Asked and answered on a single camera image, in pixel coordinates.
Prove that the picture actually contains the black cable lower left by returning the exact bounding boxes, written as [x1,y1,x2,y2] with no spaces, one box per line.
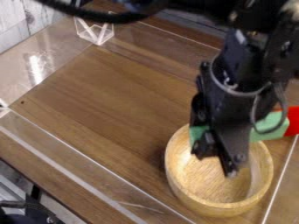
[0,196,65,224]

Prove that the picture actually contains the clear acrylic front wall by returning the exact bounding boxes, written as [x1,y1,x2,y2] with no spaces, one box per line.
[0,109,194,224]

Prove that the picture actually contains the green rectangular block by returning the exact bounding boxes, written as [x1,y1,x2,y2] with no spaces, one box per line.
[189,111,290,144]

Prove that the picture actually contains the brown wooden bowl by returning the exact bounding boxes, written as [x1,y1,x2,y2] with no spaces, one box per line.
[164,125,274,218]

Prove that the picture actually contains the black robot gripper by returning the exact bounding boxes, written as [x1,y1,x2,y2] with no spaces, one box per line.
[189,60,278,178]

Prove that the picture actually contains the red fuzzy ball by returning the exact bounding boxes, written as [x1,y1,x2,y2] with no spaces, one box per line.
[276,105,299,138]

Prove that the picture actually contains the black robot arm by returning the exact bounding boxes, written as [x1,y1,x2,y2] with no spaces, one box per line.
[34,0,299,176]

